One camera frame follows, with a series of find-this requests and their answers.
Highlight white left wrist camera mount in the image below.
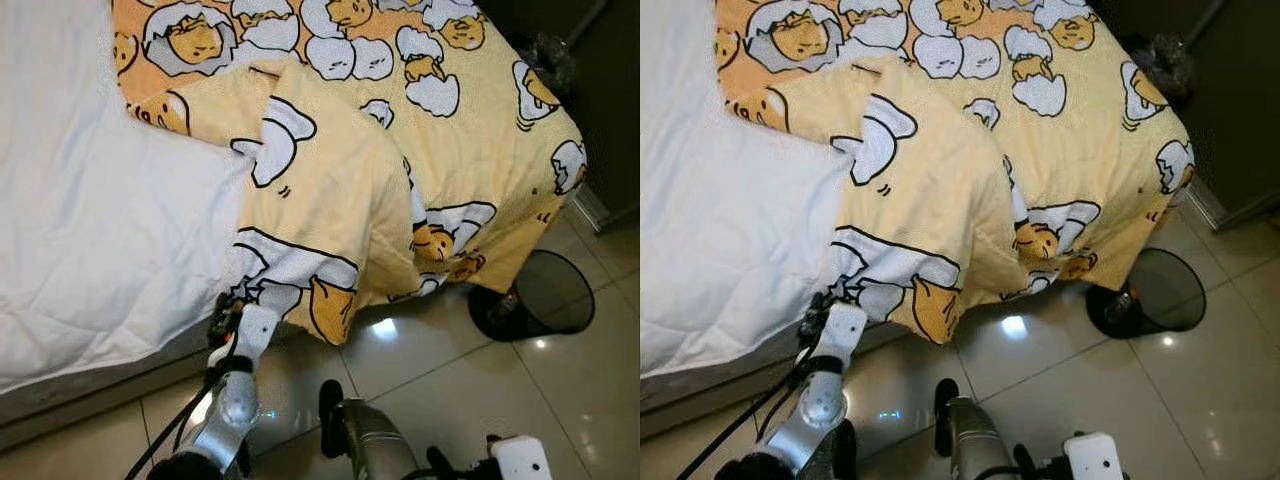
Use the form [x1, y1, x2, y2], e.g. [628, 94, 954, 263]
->
[808, 301, 870, 362]
[210, 303, 282, 367]

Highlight grey bed base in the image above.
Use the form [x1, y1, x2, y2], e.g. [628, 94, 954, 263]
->
[0, 318, 233, 453]
[640, 318, 833, 438]

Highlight dark wardrobe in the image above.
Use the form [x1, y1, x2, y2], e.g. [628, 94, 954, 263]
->
[1088, 0, 1280, 233]
[473, 0, 641, 236]

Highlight yellow cartoon egg blanket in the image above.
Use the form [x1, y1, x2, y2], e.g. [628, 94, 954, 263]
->
[110, 0, 589, 347]
[714, 0, 1197, 347]

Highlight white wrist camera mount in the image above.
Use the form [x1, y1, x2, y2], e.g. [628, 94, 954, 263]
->
[1062, 431, 1127, 480]
[808, 301, 870, 362]
[489, 434, 555, 480]
[210, 303, 282, 367]

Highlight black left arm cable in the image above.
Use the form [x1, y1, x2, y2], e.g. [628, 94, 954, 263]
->
[123, 368, 238, 480]
[688, 368, 813, 480]

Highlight black mesh waste bin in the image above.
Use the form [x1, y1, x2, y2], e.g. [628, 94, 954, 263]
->
[467, 249, 597, 344]
[1084, 247, 1209, 340]

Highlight white quilted mattress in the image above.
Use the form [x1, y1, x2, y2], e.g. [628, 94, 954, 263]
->
[0, 0, 263, 397]
[640, 0, 873, 381]

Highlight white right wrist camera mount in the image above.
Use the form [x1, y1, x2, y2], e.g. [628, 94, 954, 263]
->
[1062, 431, 1127, 480]
[489, 434, 555, 480]

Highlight crumpled dark plastic bag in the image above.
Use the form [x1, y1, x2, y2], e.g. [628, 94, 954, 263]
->
[1144, 33, 1193, 98]
[530, 33, 578, 98]

